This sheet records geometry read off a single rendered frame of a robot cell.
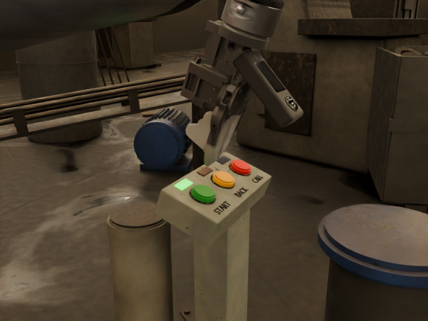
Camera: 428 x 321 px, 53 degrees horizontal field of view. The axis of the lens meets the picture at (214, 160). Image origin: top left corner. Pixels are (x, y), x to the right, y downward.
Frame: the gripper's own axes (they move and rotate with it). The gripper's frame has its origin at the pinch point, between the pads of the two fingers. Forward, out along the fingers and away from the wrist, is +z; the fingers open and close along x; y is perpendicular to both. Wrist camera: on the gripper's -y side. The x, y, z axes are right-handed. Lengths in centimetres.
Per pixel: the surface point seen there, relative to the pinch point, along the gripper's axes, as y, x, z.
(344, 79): 13, -198, 17
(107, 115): 34.0, -17.6, 12.1
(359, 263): -28.1, -22.5, 16.3
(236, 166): 0.1, -13.3, 5.8
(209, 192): -1.0, -0.4, 5.7
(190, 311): 5, -41, 72
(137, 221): 10.3, -0.7, 19.1
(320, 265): -23, -87, 63
